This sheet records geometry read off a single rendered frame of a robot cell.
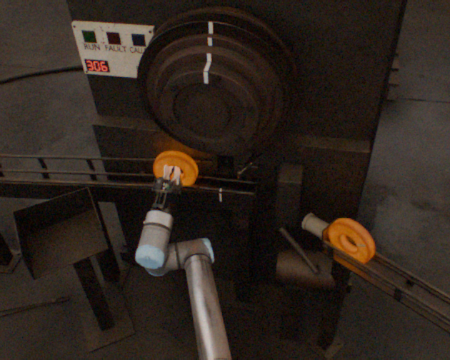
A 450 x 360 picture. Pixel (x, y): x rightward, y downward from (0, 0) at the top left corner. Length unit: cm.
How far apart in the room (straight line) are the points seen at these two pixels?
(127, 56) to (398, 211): 165
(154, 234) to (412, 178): 171
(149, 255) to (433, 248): 150
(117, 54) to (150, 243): 60
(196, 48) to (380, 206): 162
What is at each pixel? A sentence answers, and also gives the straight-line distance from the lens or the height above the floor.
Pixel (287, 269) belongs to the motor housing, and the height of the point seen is 51.
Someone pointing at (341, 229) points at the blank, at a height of 75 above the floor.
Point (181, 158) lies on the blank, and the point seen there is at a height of 81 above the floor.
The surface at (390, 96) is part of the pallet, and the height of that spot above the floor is 2.
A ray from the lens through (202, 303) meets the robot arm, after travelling 152.
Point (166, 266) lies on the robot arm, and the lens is 172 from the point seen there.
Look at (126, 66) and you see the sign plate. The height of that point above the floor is 110.
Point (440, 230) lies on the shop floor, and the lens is 272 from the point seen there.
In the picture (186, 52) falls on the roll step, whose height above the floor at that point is 127.
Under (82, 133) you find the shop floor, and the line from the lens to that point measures 324.
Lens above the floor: 199
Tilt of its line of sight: 46 degrees down
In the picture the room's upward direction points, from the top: 3 degrees counter-clockwise
